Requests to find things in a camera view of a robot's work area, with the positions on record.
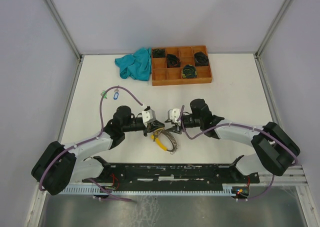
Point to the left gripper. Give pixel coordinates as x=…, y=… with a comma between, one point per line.
x=152, y=126

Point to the green tag key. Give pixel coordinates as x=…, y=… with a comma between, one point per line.
x=104, y=94

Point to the rolled black orange sock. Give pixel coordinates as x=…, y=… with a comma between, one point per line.
x=173, y=61

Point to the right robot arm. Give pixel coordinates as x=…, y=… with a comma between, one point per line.
x=274, y=150

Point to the rolled dark sock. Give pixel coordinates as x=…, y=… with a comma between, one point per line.
x=158, y=53

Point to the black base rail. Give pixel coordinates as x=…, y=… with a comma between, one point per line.
x=162, y=177

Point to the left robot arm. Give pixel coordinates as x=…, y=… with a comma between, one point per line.
x=61, y=164

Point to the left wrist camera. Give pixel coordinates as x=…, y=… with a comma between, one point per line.
x=148, y=115

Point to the blue tag key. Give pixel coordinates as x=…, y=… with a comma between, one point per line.
x=116, y=93

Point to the wooden compartment tray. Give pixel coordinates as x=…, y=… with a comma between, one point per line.
x=163, y=76

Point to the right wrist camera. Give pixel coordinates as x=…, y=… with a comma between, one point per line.
x=175, y=114

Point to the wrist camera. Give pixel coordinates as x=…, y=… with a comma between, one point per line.
x=148, y=115
x=175, y=114

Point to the teal cloth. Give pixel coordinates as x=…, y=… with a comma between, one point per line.
x=137, y=66

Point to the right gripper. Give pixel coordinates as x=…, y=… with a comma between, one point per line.
x=177, y=129

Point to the white cable duct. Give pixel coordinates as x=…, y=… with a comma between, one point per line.
x=91, y=189

